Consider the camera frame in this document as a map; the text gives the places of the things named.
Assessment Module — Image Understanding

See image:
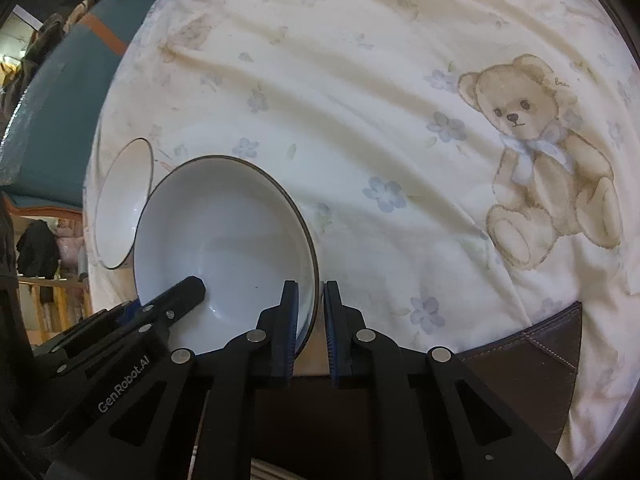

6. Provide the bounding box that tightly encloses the large fish pattern bowl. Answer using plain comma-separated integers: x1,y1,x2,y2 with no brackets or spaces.
134,155,320,354

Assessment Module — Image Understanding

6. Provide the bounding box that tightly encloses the medium fish pattern bowl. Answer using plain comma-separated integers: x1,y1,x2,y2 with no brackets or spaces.
94,138,154,270

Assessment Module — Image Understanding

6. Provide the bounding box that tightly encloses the black leather mat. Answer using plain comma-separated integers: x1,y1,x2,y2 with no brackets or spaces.
459,301,582,450

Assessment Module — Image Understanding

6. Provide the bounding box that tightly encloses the white floral bed sheet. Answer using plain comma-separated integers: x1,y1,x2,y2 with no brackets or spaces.
84,0,639,474

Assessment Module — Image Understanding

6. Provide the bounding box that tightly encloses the teal bed frame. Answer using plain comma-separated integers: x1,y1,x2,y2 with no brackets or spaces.
1,0,155,208

